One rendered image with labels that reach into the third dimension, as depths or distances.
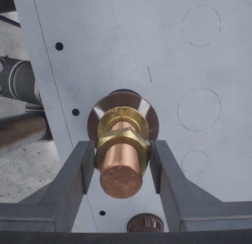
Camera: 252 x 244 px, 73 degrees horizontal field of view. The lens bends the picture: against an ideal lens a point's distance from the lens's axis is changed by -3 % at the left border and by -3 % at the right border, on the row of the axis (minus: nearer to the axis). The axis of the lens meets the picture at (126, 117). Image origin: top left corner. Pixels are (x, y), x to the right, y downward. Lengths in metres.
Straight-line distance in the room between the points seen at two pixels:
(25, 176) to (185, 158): 2.08
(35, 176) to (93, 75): 2.00
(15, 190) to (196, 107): 2.33
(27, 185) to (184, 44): 2.24
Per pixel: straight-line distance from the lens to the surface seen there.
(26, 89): 0.47
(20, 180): 2.37
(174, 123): 0.33
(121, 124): 0.20
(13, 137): 0.51
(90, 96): 0.32
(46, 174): 2.18
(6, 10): 1.38
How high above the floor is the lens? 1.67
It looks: 75 degrees down
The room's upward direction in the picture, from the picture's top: 180 degrees counter-clockwise
